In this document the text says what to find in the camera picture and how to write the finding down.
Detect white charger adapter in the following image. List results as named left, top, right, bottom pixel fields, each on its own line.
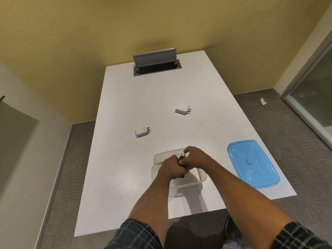
left=135, top=126, right=152, bottom=138
left=175, top=103, right=193, bottom=115

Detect grey table cable box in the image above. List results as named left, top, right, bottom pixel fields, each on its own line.
left=133, top=48, right=183, bottom=77

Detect plaid shirt sleeve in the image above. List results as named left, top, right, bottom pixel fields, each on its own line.
left=274, top=221, right=330, bottom=249
left=104, top=218, right=164, bottom=249

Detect clear plastic container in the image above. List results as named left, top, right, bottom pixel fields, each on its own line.
left=151, top=148, right=208, bottom=198

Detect plaid left shirt sleeve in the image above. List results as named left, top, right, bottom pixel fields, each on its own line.
left=104, top=218, right=164, bottom=249

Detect black charger adapter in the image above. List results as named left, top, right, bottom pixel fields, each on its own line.
left=178, top=152, right=187, bottom=179

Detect plaid right shirt sleeve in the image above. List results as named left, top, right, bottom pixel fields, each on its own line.
left=274, top=221, right=330, bottom=249

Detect person's right hand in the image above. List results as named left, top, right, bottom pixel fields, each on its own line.
left=179, top=146, right=215, bottom=170

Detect blue plastic container lid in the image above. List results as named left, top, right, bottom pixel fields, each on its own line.
left=227, top=139, right=280, bottom=190

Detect person's dark trousers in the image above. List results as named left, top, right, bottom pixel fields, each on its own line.
left=165, top=220, right=229, bottom=249

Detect person's dark shoe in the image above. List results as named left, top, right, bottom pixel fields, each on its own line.
left=224, top=216, right=243, bottom=243

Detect person's left hand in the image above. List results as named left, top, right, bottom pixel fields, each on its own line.
left=157, top=154, right=186, bottom=181

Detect person's right forearm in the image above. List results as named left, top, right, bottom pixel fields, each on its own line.
left=205, top=155, right=295, bottom=232

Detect glass door with metal frame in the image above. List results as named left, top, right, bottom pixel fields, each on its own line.
left=281, top=31, right=332, bottom=151

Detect person's left forearm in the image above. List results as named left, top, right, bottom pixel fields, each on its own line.
left=128, top=175, right=173, bottom=241

